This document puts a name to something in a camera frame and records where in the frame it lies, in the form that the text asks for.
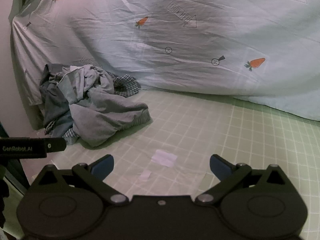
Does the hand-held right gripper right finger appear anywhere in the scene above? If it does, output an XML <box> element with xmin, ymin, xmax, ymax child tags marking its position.
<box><xmin>194</xmin><ymin>154</ymin><xmax>291</xmax><ymax>207</ymax></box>

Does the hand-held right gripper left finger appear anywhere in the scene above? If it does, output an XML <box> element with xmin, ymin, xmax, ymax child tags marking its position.
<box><xmin>34</xmin><ymin>154</ymin><xmax>130</xmax><ymax>207</ymax></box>

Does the light grey garment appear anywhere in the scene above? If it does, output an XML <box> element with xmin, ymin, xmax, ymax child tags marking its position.
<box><xmin>57</xmin><ymin>64</ymin><xmax>151</xmax><ymax>148</ymax></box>

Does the blue-grey garment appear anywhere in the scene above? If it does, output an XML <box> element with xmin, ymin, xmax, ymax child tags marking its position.
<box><xmin>39</xmin><ymin>64</ymin><xmax>75</xmax><ymax>137</ymax></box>

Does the large white tape patch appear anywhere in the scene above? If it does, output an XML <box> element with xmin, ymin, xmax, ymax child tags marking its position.
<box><xmin>150</xmin><ymin>149</ymin><xmax>178</xmax><ymax>168</ymax></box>

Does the checkered garment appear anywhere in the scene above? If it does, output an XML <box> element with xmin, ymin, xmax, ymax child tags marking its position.
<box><xmin>62</xmin><ymin>74</ymin><xmax>141</xmax><ymax>146</ymax></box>

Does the carrot print quilt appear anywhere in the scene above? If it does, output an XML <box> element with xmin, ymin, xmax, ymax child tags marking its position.
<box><xmin>9</xmin><ymin>0</ymin><xmax>320</xmax><ymax>130</ymax></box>

